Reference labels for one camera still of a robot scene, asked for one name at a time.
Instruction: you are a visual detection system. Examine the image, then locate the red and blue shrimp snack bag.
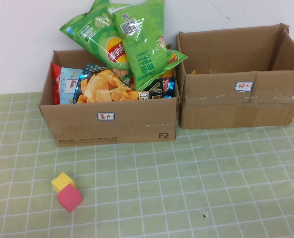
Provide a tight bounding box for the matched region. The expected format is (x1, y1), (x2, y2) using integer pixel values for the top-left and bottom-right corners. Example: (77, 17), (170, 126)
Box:
(50, 63), (84, 105)

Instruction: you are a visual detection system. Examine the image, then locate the cardboard box printed F2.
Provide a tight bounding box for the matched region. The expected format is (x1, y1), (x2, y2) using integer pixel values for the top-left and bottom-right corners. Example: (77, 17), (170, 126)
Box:
(38, 44), (180, 147)

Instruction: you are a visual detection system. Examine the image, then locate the dark bag with ridged chips picture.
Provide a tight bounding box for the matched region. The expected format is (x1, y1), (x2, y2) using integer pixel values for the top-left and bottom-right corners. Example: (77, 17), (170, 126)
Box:
(73, 63), (176, 105)

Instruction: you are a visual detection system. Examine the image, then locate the green chips bag showing barcode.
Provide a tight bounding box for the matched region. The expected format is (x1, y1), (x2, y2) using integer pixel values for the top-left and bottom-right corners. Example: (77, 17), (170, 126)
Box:
(107, 0), (189, 92)

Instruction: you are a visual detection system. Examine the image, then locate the cardboard box with taped flap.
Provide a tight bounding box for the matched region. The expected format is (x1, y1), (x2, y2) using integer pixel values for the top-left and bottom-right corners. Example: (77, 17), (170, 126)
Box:
(175, 22), (294, 129)

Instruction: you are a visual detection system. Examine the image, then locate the green chips bag showing logo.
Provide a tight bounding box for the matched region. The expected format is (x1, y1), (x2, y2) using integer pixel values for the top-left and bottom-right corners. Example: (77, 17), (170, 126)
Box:
(59, 0), (133, 75)

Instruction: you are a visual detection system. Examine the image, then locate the green checkered tablecloth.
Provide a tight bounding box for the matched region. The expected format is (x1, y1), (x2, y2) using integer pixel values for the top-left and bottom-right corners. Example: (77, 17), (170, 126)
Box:
(0, 92), (294, 238)

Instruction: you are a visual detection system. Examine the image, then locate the yellow foam cube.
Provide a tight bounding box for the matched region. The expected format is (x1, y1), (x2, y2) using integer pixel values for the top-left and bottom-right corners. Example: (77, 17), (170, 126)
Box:
(50, 172), (76, 193)

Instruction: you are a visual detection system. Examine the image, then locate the pink foam cube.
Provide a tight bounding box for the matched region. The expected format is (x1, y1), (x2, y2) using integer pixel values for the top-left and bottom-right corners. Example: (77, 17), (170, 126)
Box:
(56, 183), (84, 213)

